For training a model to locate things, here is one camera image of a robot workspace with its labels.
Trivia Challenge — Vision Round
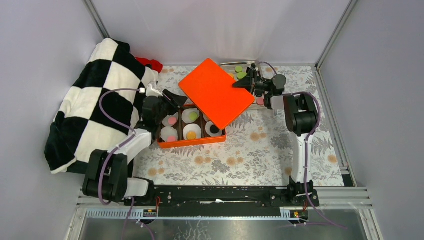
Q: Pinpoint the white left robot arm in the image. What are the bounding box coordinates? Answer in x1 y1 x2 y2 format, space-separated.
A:
82 87 188 206

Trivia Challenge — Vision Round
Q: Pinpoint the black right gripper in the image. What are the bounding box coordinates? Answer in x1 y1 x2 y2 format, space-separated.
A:
231 69 272 97

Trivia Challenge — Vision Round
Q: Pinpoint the green cookie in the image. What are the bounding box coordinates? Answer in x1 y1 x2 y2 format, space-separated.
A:
236 72 247 80
188 111 199 122
234 66 243 73

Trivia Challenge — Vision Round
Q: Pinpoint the orange tin lid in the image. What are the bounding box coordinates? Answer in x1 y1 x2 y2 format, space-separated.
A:
178 58 255 130

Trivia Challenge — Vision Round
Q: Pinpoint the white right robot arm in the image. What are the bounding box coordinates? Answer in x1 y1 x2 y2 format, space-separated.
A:
232 63 321 185

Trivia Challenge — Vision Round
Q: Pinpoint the black cookie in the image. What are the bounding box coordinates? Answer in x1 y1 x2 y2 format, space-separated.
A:
209 124 220 135

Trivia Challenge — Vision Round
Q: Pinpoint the floral patterned tablecloth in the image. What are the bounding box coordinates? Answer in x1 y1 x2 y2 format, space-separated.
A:
133 65 345 186

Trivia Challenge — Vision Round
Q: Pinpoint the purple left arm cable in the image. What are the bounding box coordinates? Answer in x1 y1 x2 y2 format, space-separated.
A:
98 88 147 240

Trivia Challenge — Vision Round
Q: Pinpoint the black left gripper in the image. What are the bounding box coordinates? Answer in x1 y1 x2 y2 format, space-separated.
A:
155 89 188 125

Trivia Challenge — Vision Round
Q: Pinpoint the pink cookie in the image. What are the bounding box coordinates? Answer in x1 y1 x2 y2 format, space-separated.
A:
256 97 265 106
166 135 178 143
167 116 178 126

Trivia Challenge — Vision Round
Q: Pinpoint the red cloth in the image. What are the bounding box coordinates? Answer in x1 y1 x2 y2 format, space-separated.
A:
135 57 164 74

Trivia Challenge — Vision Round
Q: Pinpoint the black white checkered blanket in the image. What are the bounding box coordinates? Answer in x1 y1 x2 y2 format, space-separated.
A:
44 38 159 174

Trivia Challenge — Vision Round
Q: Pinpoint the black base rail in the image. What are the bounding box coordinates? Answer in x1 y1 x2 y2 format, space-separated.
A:
134 185 320 218

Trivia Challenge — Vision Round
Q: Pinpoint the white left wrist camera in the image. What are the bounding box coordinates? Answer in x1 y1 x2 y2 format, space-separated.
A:
138 83 163 98

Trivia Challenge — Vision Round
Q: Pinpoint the orange cookie tin box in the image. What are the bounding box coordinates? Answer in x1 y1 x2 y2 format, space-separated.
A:
157 104 227 149

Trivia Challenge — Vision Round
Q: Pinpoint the stainless steel tray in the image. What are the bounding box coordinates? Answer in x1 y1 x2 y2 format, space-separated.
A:
218 61 267 111

